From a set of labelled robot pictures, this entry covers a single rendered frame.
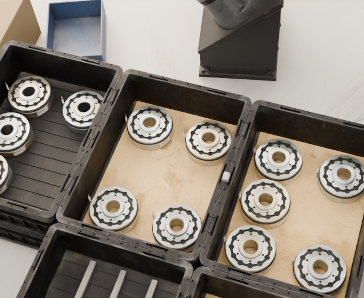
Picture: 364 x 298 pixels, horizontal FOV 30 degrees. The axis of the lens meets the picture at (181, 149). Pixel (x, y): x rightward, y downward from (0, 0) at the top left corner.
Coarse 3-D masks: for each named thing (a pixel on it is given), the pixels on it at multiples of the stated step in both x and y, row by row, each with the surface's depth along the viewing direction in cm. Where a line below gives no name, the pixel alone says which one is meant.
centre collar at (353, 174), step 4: (340, 164) 146; (344, 164) 146; (336, 168) 145; (340, 168) 145; (344, 168) 146; (348, 168) 145; (352, 168) 145; (332, 172) 146; (336, 172) 145; (352, 172) 145; (332, 176) 145; (336, 176) 144; (352, 176) 144; (336, 180) 144; (340, 180) 144; (344, 180) 144; (348, 180) 144; (352, 180) 144; (344, 184) 144
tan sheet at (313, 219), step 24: (312, 144) 153; (312, 168) 150; (240, 192) 148; (288, 192) 147; (312, 192) 147; (240, 216) 145; (288, 216) 144; (312, 216) 144; (336, 216) 144; (360, 216) 143; (288, 240) 142; (312, 240) 141; (336, 240) 141; (288, 264) 139
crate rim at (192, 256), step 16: (160, 80) 152; (176, 80) 152; (112, 96) 151; (224, 96) 149; (240, 96) 149; (96, 128) 147; (240, 128) 145; (96, 144) 145; (80, 176) 141; (64, 208) 137; (208, 208) 135; (80, 224) 135; (208, 224) 133; (128, 240) 133; (176, 256) 130; (192, 256) 130
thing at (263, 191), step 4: (260, 192) 143; (264, 192) 143; (268, 192) 143; (272, 192) 143; (256, 196) 143; (272, 196) 143; (276, 196) 143; (256, 200) 143; (272, 200) 142; (276, 200) 142; (256, 204) 142; (260, 204) 142; (272, 204) 142; (260, 208) 142; (264, 208) 142; (268, 208) 141; (272, 208) 142
